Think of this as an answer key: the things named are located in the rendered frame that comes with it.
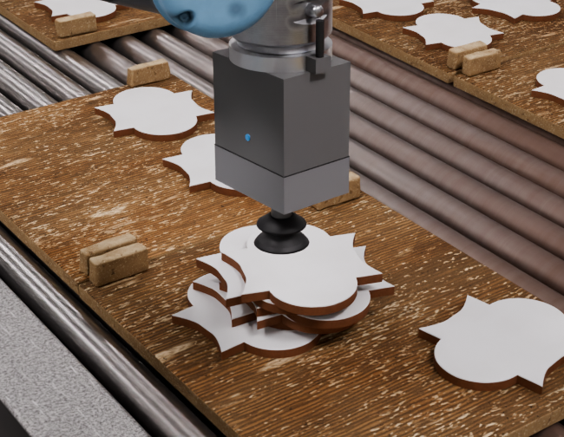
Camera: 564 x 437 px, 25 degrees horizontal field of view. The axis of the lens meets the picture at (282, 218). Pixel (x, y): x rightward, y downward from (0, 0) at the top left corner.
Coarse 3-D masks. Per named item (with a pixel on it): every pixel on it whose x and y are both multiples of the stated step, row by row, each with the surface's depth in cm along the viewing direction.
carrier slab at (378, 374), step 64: (192, 256) 128; (384, 256) 128; (448, 256) 128; (128, 320) 118; (384, 320) 118; (192, 384) 109; (256, 384) 109; (320, 384) 109; (384, 384) 109; (448, 384) 109
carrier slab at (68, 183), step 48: (96, 96) 163; (0, 144) 151; (48, 144) 151; (96, 144) 151; (144, 144) 151; (0, 192) 140; (48, 192) 140; (96, 192) 140; (144, 192) 140; (192, 192) 140; (48, 240) 131; (96, 240) 131; (144, 240) 131; (192, 240) 131
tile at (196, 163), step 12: (192, 144) 148; (204, 144) 148; (180, 156) 146; (192, 156) 146; (204, 156) 146; (180, 168) 144; (192, 168) 143; (204, 168) 143; (192, 180) 140; (204, 180) 140; (216, 180) 140; (228, 192) 139; (240, 192) 139
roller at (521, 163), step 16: (352, 80) 174; (368, 80) 173; (384, 96) 169; (400, 96) 168; (400, 112) 167; (416, 112) 164; (432, 112) 163; (432, 128) 162; (448, 128) 160; (464, 128) 159; (464, 144) 158; (480, 144) 156; (496, 144) 155; (496, 160) 153; (512, 160) 152; (528, 160) 151; (528, 176) 150; (544, 176) 148; (560, 176) 147; (560, 192) 146
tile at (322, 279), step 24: (312, 240) 119; (336, 240) 119; (240, 264) 115; (264, 264) 115; (288, 264) 115; (312, 264) 115; (336, 264) 115; (360, 264) 115; (264, 288) 111; (288, 288) 111; (312, 288) 111; (336, 288) 111; (312, 312) 109
